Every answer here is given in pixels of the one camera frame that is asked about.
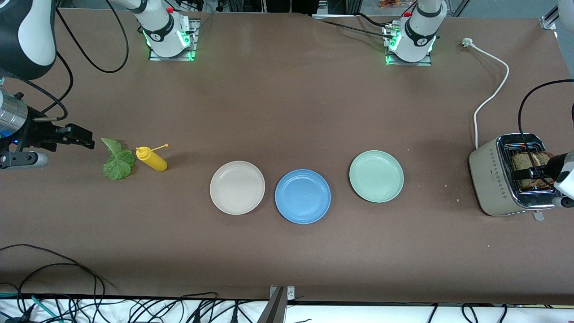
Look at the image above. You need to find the black looped floor cable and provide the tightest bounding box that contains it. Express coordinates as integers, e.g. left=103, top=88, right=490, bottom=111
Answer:
left=17, top=263, right=98, bottom=310
left=0, top=244, right=106, bottom=310

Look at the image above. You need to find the teal cable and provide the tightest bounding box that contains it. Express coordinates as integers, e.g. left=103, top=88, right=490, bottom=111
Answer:
left=0, top=292, right=61, bottom=323

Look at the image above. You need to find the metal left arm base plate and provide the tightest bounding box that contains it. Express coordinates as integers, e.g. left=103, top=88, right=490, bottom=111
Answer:
left=383, top=22, right=433, bottom=66

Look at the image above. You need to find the thin black base cable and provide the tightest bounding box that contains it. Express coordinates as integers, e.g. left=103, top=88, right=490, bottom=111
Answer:
left=321, top=20, right=391, bottom=39

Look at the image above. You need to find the yellow mustard squeeze bottle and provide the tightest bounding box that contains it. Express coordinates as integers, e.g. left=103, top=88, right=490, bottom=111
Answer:
left=135, top=144, right=169, bottom=172

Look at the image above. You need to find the blue round plate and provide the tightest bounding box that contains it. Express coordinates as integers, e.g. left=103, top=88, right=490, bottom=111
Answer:
left=274, top=169, right=332, bottom=225

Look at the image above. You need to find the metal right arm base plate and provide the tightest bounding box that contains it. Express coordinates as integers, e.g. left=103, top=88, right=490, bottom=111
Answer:
left=148, top=19, right=199, bottom=61

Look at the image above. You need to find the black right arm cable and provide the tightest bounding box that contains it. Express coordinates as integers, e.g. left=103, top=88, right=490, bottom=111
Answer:
left=34, top=0, right=130, bottom=122

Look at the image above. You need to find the beige chrome toaster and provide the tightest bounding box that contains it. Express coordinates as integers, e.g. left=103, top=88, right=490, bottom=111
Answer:
left=469, top=133, right=562, bottom=222

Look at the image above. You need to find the green round plate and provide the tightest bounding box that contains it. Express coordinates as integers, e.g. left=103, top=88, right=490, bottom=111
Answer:
left=349, top=150, right=404, bottom=203

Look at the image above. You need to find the white toaster power cable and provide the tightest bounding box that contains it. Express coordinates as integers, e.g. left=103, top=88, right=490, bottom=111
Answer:
left=461, top=38, right=510, bottom=149

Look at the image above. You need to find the thick black base cable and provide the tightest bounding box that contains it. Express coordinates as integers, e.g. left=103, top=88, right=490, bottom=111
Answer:
left=357, top=13, right=395, bottom=30

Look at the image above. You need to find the beige round plate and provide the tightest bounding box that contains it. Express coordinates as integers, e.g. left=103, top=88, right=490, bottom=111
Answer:
left=209, top=161, right=266, bottom=215

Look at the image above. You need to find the metal table clamp bracket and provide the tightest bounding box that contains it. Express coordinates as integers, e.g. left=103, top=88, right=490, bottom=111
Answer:
left=258, top=285, right=295, bottom=323

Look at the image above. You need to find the aluminium frame corner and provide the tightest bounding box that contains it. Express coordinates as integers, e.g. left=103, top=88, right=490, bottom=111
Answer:
left=540, top=9, right=561, bottom=31

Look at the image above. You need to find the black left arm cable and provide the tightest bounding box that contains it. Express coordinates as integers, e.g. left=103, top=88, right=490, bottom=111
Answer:
left=518, top=79, right=574, bottom=189

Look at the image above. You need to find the green lettuce leaf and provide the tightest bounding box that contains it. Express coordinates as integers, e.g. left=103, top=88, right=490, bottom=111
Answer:
left=101, top=138, right=135, bottom=181

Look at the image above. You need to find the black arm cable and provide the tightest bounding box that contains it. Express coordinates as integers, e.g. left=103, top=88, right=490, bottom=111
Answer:
left=34, top=0, right=130, bottom=122
left=518, top=79, right=574, bottom=189

